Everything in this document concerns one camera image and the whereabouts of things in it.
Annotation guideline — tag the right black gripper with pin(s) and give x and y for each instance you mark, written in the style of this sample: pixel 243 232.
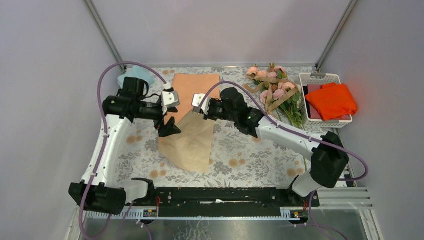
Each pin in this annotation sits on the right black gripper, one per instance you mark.
pixel 208 115

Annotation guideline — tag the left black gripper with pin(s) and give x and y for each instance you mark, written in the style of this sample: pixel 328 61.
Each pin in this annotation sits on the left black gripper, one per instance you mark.
pixel 169 128

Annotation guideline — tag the tan wrapping paper sheet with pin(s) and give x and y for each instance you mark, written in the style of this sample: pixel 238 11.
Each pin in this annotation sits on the tan wrapping paper sheet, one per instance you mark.
pixel 190 150

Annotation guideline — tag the tan ribbon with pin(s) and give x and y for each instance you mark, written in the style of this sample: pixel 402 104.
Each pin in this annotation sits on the tan ribbon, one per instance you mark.
pixel 277 93

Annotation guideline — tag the pink fake flower bunch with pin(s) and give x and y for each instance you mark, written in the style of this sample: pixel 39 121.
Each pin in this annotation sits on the pink fake flower bunch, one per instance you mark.
pixel 275 71

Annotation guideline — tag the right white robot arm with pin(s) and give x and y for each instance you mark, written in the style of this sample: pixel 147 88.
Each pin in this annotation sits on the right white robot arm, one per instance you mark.
pixel 325 152

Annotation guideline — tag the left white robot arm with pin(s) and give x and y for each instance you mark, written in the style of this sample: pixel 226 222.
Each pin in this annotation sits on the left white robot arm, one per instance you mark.
pixel 97 191

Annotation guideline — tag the floral patterned table mat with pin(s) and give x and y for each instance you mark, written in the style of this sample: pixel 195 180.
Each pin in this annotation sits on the floral patterned table mat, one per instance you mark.
pixel 236 160

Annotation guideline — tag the light blue folded towel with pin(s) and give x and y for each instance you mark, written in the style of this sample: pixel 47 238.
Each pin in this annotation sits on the light blue folded towel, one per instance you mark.
pixel 138 73

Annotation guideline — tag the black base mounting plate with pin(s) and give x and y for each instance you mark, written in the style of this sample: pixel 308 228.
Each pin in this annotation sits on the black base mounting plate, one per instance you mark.
pixel 186 202

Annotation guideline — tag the white plastic basket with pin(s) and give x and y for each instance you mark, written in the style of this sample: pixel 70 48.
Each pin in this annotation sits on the white plastic basket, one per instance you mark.
pixel 310 82

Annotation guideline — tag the orange folded cloth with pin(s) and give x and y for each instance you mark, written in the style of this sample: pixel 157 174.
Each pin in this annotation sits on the orange folded cloth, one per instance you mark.
pixel 332 101

